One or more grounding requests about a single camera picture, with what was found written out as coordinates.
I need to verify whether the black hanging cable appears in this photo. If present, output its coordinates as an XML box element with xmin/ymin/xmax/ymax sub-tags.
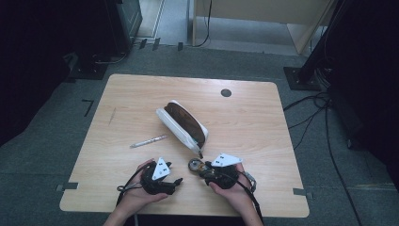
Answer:
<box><xmin>193</xmin><ymin>0</ymin><xmax>213</xmax><ymax>49</ymax></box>

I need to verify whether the person's right hand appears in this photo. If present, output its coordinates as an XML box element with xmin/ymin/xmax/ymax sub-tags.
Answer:
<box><xmin>209</xmin><ymin>162</ymin><xmax>252</xmax><ymax>209</ymax></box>

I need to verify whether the right hand-held gripper cable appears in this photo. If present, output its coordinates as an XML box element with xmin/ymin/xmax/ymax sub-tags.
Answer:
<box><xmin>215</xmin><ymin>170</ymin><xmax>265</xmax><ymax>226</ymax></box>

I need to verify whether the hand-held gripper cable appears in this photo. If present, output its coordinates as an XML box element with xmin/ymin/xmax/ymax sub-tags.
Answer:
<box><xmin>116</xmin><ymin>162</ymin><xmax>155</xmax><ymax>209</ymax></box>
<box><xmin>215</xmin><ymin>170</ymin><xmax>265</xmax><ymax>226</ymax></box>

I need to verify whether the beige wooden cabinet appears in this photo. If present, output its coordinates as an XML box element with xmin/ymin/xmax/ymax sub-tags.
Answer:
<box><xmin>191</xmin><ymin>0</ymin><xmax>336</xmax><ymax>57</ymax></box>

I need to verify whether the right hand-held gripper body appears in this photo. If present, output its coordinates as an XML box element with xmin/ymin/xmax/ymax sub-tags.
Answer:
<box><xmin>203</xmin><ymin>152</ymin><xmax>244</xmax><ymax>190</ymax></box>

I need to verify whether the left hand-held gripper cable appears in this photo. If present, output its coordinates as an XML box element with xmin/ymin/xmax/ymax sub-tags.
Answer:
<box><xmin>116</xmin><ymin>162</ymin><xmax>155</xmax><ymax>209</ymax></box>

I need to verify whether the translucent white pen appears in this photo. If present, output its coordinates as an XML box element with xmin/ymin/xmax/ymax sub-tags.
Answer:
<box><xmin>130</xmin><ymin>134</ymin><xmax>169</xmax><ymax>149</ymax></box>

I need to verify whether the black metal stand with base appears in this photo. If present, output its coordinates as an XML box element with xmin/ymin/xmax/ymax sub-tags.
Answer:
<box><xmin>283</xmin><ymin>0</ymin><xmax>349</xmax><ymax>92</ymax></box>

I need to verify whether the black stand base plate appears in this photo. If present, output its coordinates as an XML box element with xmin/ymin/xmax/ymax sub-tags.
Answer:
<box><xmin>67</xmin><ymin>53</ymin><xmax>110</xmax><ymax>81</ymax></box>

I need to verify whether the grey floor tape strip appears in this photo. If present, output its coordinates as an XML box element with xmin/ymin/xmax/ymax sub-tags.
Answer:
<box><xmin>292</xmin><ymin>187</ymin><xmax>315</xmax><ymax>200</ymax></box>
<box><xmin>56</xmin><ymin>182</ymin><xmax>80</xmax><ymax>192</ymax></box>

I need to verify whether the dark cabinet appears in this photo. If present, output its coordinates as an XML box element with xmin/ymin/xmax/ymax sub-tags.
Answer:
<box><xmin>104</xmin><ymin>0</ymin><xmax>144</xmax><ymax>56</ymax></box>

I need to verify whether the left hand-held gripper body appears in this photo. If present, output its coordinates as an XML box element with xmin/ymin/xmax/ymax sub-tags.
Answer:
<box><xmin>139</xmin><ymin>156</ymin><xmax>177</xmax><ymax>196</ymax></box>

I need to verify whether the black floor cable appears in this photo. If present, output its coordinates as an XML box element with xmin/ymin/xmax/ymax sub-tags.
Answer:
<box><xmin>324</xmin><ymin>105</ymin><xmax>363</xmax><ymax>226</ymax></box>
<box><xmin>282</xmin><ymin>92</ymin><xmax>330</xmax><ymax>113</ymax></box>
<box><xmin>287</xmin><ymin>105</ymin><xmax>328</xmax><ymax>151</ymax></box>

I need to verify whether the round grey tape roll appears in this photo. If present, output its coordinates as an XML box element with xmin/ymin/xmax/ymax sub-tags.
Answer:
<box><xmin>187</xmin><ymin>157</ymin><xmax>209</xmax><ymax>173</ymax></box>

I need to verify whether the person's left hand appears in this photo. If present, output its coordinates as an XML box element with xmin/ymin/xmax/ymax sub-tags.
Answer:
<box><xmin>116</xmin><ymin>157</ymin><xmax>169</xmax><ymax>215</ymax></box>

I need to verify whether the white pencil case brown lining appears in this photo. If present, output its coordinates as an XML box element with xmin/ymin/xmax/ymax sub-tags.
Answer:
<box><xmin>155</xmin><ymin>99</ymin><xmax>210</xmax><ymax>160</ymax></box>

